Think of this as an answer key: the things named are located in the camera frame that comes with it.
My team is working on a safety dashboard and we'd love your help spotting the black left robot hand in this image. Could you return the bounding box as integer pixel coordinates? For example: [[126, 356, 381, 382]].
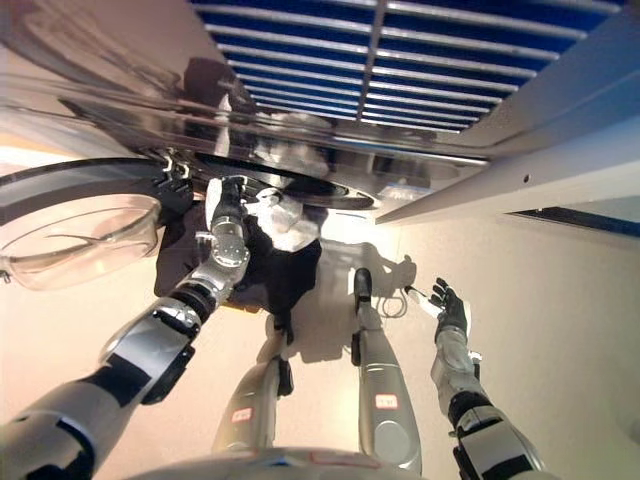
[[205, 175, 251, 227]]

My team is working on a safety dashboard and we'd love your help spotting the dryer vent grille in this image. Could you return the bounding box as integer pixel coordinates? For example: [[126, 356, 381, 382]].
[[191, 0, 624, 137]]

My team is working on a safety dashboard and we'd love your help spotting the grey robot torso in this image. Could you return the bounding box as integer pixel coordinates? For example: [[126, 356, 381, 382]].
[[119, 447, 397, 480]]

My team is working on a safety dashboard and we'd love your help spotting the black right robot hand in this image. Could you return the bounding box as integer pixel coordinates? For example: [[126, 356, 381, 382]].
[[407, 277, 472, 335]]

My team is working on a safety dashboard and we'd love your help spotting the dark grey tumble dryer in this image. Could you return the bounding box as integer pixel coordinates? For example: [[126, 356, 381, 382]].
[[0, 0, 632, 166]]

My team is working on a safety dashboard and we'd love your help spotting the black garment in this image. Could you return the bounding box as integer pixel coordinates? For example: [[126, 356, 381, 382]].
[[152, 199, 324, 346]]

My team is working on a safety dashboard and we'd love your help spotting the round glass washer door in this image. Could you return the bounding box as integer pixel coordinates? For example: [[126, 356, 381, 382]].
[[0, 157, 197, 294]]

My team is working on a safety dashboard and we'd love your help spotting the white cloth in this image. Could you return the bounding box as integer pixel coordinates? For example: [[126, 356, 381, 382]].
[[244, 187, 322, 254]]

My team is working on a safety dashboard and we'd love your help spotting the blue energy label sticker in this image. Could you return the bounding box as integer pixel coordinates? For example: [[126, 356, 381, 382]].
[[382, 181, 434, 202]]

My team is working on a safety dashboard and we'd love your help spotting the silver left robot leg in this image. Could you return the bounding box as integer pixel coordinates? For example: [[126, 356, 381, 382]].
[[212, 344, 297, 454]]

